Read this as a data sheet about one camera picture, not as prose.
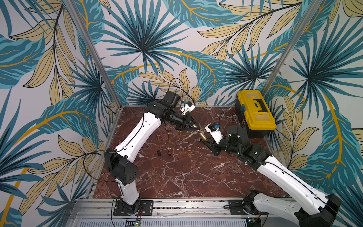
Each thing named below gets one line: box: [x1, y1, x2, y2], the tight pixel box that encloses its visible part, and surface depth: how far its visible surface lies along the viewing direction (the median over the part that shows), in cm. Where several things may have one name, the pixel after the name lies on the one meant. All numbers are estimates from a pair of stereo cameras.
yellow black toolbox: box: [234, 89, 277, 139], surface depth 97 cm
